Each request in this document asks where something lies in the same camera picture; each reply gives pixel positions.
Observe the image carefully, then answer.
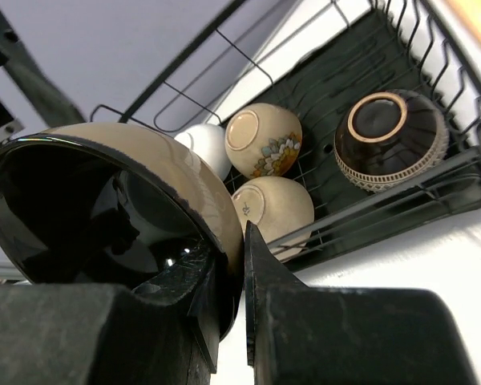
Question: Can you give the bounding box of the black plastic drip tray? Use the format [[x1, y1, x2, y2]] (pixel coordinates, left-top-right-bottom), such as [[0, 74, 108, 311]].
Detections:
[[240, 1, 481, 270]]

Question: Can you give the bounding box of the tan bowl dark rim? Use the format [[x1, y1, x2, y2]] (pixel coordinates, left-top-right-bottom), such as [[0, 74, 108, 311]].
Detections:
[[333, 89, 450, 193]]

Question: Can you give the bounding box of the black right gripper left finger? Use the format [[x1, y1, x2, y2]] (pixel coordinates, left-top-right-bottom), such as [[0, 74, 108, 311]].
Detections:
[[0, 243, 216, 384]]

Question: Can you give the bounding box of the pale blue white bowl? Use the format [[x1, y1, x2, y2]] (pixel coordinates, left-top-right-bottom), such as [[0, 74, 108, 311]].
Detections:
[[174, 124, 232, 180]]

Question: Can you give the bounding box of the black wire dish rack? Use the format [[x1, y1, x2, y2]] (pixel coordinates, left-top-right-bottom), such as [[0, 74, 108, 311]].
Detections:
[[90, 0, 481, 257]]

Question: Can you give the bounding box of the cream bowl brown base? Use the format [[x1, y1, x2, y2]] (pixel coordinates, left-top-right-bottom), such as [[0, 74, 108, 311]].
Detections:
[[232, 176, 315, 243]]

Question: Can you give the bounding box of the beige bowl black inside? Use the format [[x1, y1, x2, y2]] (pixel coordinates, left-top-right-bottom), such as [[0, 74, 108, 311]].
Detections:
[[0, 123, 244, 334]]

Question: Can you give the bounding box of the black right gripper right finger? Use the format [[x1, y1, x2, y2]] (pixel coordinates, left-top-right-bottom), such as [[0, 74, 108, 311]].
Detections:
[[245, 223, 476, 384]]

